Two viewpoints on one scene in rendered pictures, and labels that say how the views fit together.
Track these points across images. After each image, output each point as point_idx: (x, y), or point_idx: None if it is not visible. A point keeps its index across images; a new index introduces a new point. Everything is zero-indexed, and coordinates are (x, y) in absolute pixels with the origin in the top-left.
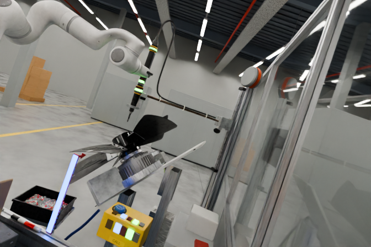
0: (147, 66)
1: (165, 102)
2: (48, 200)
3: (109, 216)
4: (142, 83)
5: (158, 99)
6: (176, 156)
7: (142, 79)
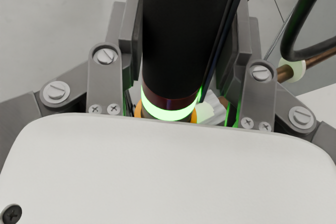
0: None
1: (324, 60)
2: None
3: None
4: (186, 118)
5: (288, 77)
6: (303, 102)
7: (183, 102)
